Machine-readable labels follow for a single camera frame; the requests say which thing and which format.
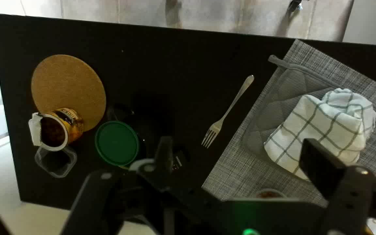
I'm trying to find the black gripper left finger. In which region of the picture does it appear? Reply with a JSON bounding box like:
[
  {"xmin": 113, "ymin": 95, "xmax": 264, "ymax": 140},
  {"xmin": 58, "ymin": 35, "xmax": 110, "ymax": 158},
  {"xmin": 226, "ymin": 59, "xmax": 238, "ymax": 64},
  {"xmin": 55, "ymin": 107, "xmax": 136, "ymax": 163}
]
[{"xmin": 62, "ymin": 136, "xmax": 177, "ymax": 235}]

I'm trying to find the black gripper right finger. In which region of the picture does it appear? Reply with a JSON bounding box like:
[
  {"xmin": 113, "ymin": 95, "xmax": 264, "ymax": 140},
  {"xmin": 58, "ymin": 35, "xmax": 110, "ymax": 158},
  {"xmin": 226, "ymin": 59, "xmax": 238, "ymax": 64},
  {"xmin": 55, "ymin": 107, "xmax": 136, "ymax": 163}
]
[{"xmin": 299, "ymin": 137, "xmax": 375, "ymax": 235}]

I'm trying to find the small glass cup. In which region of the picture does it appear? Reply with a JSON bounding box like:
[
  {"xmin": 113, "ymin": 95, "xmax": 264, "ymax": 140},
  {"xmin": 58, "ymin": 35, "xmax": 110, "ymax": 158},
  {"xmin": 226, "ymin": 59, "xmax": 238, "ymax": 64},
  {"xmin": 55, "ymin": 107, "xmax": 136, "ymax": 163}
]
[{"xmin": 255, "ymin": 188, "xmax": 288, "ymax": 200}]

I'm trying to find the small glass jar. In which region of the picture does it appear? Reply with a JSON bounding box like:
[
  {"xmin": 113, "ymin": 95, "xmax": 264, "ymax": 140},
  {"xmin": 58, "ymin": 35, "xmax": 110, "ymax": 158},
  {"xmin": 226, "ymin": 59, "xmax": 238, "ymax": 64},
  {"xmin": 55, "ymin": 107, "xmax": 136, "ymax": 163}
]
[{"xmin": 34, "ymin": 145, "xmax": 79, "ymax": 180}]

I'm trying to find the green plastic container lid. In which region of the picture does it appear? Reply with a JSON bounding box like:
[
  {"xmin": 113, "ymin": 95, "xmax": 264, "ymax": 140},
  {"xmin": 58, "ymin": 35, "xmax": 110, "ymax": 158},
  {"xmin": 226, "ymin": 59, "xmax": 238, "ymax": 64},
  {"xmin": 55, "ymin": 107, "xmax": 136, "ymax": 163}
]
[{"xmin": 93, "ymin": 120, "xmax": 141, "ymax": 169}]

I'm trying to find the white green checked towel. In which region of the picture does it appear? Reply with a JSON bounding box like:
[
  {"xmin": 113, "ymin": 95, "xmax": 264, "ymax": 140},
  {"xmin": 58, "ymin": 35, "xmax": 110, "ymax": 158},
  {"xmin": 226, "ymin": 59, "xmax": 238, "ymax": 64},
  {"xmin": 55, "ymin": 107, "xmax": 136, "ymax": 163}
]
[{"xmin": 264, "ymin": 88, "xmax": 376, "ymax": 182}]

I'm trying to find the gold ceramic mug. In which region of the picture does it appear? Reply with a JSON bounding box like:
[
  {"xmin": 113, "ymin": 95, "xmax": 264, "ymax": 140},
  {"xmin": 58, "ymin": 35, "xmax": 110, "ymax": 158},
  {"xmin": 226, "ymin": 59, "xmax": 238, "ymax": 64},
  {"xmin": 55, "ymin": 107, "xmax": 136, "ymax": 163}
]
[{"xmin": 28, "ymin": 107, "xmax": 87, "ymax": 153}]

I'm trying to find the grey woven placemat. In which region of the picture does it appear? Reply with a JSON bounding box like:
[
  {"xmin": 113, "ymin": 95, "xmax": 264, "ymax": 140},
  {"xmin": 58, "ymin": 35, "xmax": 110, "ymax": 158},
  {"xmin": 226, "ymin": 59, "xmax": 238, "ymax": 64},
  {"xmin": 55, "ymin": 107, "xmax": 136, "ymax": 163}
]
[{"xmin": 201, "ymin": 39, "xmax": 376, "ymax": 208}]

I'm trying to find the grey quilted pot holder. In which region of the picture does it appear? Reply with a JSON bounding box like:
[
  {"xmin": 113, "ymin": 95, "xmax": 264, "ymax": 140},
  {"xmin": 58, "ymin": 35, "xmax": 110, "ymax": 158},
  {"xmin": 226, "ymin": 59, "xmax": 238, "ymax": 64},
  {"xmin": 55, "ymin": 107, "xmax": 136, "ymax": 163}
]
[{"xmin": 239, "ymin": 54, "xmax": 342, "ymax": 158}]

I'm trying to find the round cork mat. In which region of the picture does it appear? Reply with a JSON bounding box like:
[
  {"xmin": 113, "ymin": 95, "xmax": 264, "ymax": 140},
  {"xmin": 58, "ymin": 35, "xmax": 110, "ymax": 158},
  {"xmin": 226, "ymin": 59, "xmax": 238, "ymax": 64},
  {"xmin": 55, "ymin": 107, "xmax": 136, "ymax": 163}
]
[{"xmin": 30, "ymin": 54, "xmax": 107, "ymax": 133}]

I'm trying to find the black rectangular table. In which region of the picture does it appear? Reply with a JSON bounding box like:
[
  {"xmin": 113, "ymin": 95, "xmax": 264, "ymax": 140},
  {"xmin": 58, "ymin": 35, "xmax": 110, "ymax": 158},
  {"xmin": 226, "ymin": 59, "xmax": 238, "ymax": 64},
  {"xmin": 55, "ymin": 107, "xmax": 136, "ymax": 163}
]
[{"xmin": 0, "ymin": 12, "xmax": 376, "ymax": 206}]

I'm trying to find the silver metal fork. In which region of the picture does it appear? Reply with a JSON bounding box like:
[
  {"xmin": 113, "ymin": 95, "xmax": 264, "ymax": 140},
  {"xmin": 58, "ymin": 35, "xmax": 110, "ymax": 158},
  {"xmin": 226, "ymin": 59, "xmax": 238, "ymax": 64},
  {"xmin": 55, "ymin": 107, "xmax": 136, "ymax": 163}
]
[{"xmin": 200, "ymin": 73, "xmax": 256, "ymax": 150}]

